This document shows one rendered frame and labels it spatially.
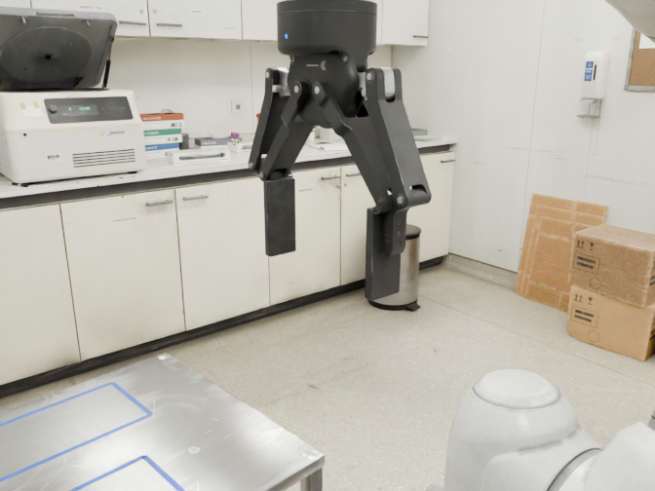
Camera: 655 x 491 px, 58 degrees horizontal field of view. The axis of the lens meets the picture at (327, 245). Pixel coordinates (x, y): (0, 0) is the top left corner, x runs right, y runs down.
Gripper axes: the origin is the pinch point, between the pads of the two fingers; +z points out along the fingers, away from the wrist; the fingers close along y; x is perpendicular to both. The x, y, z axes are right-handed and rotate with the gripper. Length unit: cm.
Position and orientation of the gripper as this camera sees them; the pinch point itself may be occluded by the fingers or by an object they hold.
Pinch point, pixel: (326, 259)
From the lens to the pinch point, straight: 49.4
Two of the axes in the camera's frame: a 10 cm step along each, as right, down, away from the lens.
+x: -7.8, 1.8, -6.0
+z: 0.0, 9.6, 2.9
